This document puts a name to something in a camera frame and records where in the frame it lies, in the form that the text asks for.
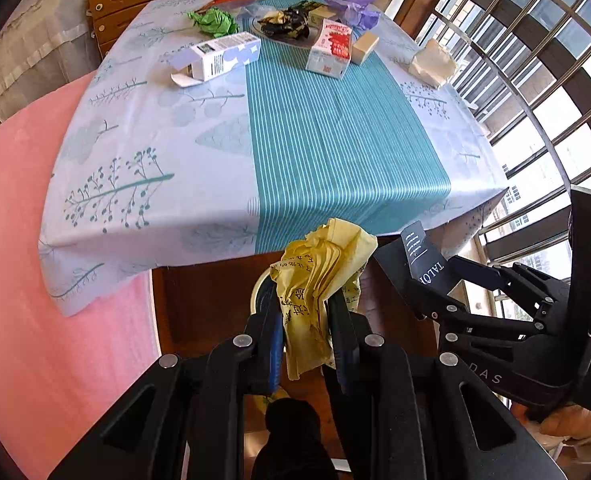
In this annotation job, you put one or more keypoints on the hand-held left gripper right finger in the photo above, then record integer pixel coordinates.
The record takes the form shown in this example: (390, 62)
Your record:
(342, 355)

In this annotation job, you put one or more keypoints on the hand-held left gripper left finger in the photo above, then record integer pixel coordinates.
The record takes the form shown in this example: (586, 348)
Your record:
(276, 350)

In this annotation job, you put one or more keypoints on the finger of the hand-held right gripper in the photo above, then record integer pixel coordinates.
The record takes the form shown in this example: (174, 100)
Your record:
(415, 290)
(495, 277)

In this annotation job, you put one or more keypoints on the black packet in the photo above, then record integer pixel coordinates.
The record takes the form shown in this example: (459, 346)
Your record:
(423, 255)

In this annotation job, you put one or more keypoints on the round trash bin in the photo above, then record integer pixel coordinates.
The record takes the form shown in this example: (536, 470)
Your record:
(258, 296)

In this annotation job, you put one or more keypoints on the yellow plastic bag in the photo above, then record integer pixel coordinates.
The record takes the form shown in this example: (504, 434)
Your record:
(315, 280)

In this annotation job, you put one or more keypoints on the purple plastic bag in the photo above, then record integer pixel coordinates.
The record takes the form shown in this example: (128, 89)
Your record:
(351, 7)

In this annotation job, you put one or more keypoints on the red snack packet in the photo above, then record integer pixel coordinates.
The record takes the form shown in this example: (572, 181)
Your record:
(225, 2)

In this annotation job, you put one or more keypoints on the person's right hand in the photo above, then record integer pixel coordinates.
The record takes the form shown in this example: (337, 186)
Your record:
(570, 422)

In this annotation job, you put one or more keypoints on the leaf print tablecloth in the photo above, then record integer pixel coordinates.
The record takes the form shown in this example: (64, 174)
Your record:
(325, 140)

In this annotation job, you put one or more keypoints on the window with metal grille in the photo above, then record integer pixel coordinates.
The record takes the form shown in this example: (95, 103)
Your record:
(540, 85)

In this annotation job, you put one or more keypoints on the crumpled white paper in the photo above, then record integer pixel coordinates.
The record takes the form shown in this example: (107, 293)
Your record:
(431, 62)

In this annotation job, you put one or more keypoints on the beige box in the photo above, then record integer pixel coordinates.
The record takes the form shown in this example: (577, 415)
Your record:
(365, 46)

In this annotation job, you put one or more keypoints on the pink cloth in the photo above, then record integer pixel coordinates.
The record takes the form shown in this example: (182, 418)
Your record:
(35, 270)

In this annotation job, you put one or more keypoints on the red and white milk carton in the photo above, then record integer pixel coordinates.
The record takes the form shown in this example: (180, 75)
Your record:
(331, 49)

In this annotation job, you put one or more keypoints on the grey plate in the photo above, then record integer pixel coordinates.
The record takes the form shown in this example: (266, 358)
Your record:
(280, 40)

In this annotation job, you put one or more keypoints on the small pale box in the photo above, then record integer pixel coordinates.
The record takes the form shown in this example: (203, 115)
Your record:
(321, 15)

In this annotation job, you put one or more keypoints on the black crumpled wrapper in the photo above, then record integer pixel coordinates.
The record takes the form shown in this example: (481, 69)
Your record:
(288, 22)

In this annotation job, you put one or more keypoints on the white and blue carton box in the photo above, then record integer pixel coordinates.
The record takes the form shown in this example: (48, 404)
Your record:
(220, 56)

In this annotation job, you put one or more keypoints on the crumpled green paper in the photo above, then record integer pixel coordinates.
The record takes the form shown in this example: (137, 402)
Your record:
(214, 21)

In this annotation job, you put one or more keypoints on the white lace cloth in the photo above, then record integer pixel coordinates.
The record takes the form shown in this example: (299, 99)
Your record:
(35, 45)

